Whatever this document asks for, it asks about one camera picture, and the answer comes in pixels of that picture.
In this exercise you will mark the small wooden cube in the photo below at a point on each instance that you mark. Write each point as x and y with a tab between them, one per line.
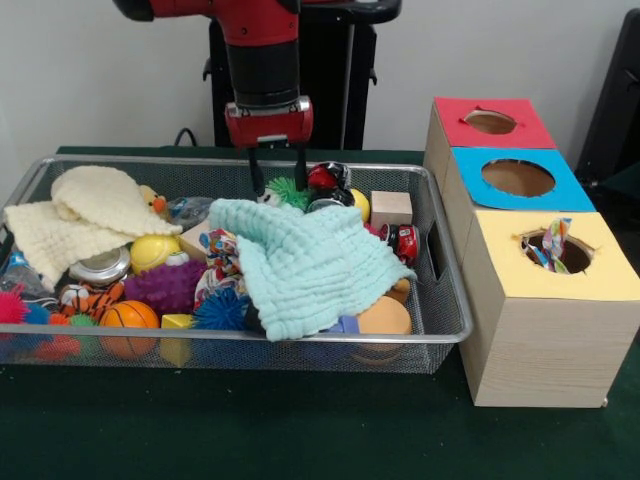
391	208

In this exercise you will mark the multicolour cartoon print cloth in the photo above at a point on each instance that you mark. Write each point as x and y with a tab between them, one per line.
222	265

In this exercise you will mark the peach orange ball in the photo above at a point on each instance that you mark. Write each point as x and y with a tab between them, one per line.
384	318

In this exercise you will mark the orange toy basketball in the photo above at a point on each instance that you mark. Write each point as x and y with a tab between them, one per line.
128	318

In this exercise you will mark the cream yellow cloth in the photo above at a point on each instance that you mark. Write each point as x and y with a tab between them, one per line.
90	215

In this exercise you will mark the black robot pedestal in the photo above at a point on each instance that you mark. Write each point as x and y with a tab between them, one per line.
350	80

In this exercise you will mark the colourful polka dot cloth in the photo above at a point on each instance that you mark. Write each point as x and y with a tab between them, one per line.
553	245

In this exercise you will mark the black chair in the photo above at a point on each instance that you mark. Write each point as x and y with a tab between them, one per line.
615	100

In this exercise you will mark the yellow ball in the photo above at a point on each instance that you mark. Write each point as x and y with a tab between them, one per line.
153	252
360	205

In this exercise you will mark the pink spiky ball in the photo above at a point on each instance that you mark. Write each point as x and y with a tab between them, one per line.
12	306

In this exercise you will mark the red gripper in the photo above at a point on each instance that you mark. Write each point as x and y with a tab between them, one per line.
268	125

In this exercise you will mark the green spiky ball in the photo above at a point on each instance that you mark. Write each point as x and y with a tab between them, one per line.
290	195

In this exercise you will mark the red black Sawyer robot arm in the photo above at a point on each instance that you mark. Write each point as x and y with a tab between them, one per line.
260	50

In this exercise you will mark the mint green cloth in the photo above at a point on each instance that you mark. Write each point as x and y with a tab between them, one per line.
310	265

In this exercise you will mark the shallow clear mesh bin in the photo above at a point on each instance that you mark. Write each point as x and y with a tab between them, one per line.
442	300

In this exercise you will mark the wooden box with three holes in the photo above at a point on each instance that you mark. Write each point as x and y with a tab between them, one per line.
540	340

